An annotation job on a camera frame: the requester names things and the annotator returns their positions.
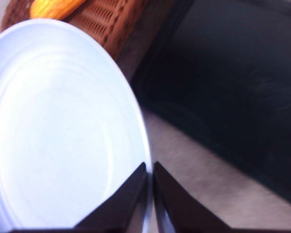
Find black rectangular tray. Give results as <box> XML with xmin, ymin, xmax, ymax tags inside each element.
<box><xmin>130</xmin><ymin>0</ymin><xmax>291</xmax><ymax>212</ymax></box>

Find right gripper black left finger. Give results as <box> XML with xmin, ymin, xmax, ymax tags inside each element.
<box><xmin>12</xmin><ymin>162</ymin><xmax>147</xmax><ymax>233</ymax></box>

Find brown wicker basket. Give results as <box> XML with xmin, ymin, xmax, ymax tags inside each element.
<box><xmin>1</xmin><ymin>0</ymin><xmax>158</xmax><ymax>61</ymax></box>

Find blue round plate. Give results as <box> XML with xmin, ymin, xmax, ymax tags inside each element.
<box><xmin>0</xmin><ymin>18</ymin><xmax>153</xmax><ymax>233</ymax></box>

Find orange-yellow toy corn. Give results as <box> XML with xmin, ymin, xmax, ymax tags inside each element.
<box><xmin>30</xmin><ymin>0</ymin><xmax>87</xmax><ymax>20</ymax></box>

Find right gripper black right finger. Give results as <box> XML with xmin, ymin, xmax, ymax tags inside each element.
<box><xmin>154</xmin><ymin>161</ymin><xmax>291</xmax><ymax>233</ymax></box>

